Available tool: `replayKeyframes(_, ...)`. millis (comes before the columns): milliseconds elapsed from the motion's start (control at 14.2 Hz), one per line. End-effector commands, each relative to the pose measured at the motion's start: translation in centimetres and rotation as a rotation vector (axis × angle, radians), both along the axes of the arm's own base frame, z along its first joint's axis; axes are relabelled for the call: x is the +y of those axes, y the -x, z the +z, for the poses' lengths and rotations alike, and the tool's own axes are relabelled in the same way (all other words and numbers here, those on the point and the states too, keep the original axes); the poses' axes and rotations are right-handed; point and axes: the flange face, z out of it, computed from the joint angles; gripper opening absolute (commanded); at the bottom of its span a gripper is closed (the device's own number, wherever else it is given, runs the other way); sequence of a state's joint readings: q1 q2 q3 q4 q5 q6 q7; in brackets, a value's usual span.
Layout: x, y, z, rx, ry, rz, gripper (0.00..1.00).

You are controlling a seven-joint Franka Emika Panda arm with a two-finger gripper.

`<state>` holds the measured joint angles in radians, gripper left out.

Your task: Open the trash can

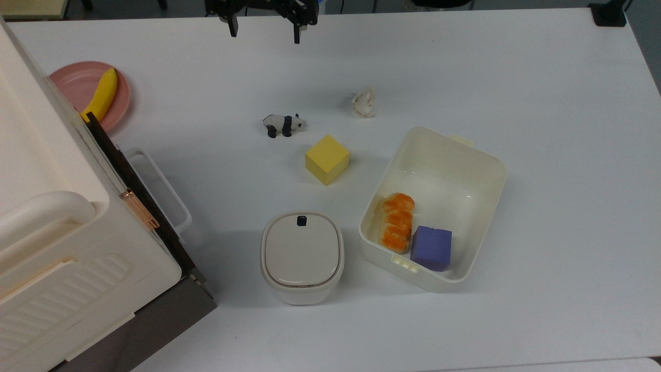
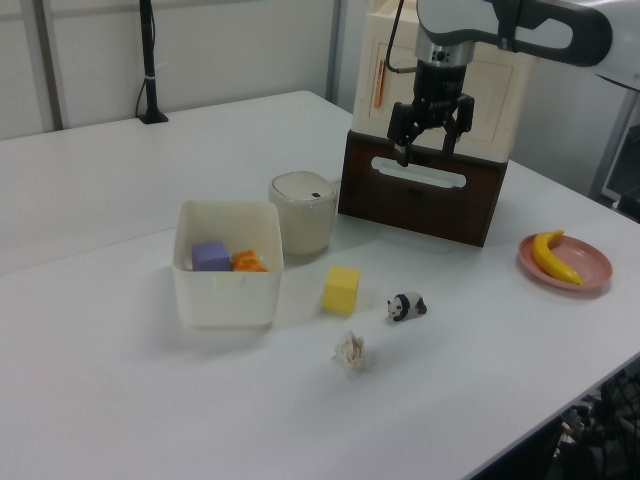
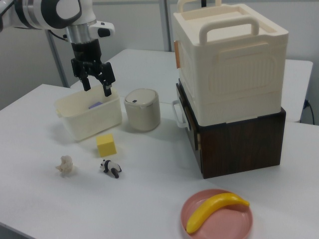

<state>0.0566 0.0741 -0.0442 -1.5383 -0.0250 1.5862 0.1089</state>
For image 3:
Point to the yellow foam block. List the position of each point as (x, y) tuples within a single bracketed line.
[(106, 147)]

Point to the dark wooden drawer cabinet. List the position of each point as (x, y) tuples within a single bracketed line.
[(239, 149)]

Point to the yellow toy banana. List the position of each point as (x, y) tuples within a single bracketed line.
[(211, 209)]

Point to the pink plate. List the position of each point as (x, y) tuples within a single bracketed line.
[(224, 224)]

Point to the purple foam block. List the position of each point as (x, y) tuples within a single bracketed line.
[(96, 105)]

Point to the beige small trash can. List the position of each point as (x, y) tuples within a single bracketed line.
[(142, 112)]

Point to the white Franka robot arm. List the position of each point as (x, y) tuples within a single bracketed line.
[(42, 12)]

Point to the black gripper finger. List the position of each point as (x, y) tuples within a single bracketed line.
[(86, 83), (107, 79)]

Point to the cream plastic open bin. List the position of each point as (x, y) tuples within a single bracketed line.
[(94, 122)]

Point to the toy panda figure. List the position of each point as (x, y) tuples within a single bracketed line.
[(111, 167)]

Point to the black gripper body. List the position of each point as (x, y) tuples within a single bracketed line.
[(86, 52)]

